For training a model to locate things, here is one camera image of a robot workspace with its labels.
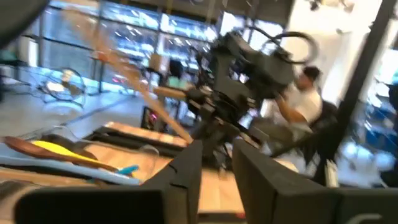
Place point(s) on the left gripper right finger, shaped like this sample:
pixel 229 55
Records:
pixel 295 205

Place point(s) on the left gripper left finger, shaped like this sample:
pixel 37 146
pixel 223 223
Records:
pixel 124 205

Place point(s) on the small blue spoon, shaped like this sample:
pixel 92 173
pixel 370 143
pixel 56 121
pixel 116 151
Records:
pixel 128 170

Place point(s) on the large blue spoon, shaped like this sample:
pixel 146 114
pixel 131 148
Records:
pixel 62 169

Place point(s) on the yellow spoon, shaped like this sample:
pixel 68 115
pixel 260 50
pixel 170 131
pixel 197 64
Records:
pixel 62 151

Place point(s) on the wooden slotted spatula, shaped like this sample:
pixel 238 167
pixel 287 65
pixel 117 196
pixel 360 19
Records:
pixel 161 112

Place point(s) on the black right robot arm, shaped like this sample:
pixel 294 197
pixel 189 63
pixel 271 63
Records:
pixel 217 140

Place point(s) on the person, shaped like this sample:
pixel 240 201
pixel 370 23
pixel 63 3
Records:
pixel 306 102

